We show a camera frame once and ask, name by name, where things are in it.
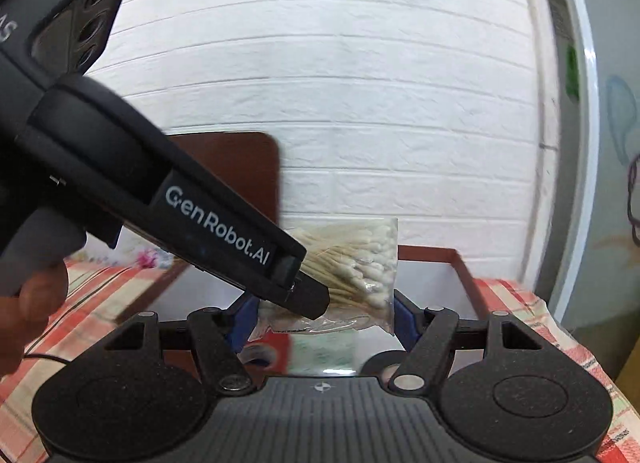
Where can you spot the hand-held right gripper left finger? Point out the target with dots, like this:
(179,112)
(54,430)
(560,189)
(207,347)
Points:
(240,323)

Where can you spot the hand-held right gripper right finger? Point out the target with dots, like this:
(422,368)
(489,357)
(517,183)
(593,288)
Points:
(405,323)

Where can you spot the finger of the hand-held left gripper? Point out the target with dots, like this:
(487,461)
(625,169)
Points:
(310,300)

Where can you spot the clear bag of cotton swabs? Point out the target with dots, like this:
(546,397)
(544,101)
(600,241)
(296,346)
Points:
(360,263)

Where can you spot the brown box with white inside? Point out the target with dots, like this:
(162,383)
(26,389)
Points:
(430,253)

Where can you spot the person's left hand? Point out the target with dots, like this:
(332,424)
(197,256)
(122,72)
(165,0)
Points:
(30,313)

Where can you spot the clear tape roll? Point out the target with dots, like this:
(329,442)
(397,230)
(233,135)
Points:
(250,358)

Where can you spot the pale green packet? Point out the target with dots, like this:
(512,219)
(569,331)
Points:
(325,353)

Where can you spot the red checkered tablecloth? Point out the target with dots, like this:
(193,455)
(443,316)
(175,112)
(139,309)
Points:
(85,283)

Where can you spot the dark brown rounded panel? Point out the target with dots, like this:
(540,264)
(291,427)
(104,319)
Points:
(235,168)

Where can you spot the white refrigerator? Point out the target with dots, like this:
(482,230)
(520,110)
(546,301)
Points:
(600,168)

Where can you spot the green sticker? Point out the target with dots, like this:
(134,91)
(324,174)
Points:
(572,70)

